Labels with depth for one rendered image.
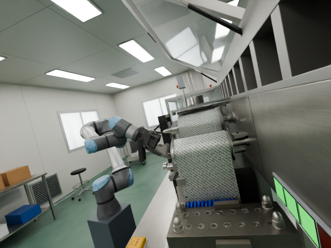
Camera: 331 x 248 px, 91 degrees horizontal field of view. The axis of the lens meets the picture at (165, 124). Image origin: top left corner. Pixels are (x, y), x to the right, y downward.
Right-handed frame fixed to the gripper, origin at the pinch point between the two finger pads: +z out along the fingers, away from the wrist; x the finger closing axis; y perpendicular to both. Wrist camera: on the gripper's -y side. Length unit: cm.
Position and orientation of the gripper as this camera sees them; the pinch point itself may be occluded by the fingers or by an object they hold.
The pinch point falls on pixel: (169, 157)
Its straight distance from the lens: 82.2
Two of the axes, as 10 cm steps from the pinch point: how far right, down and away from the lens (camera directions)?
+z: 8.7, 4.6, -1.6
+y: 4.2, -8.8, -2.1
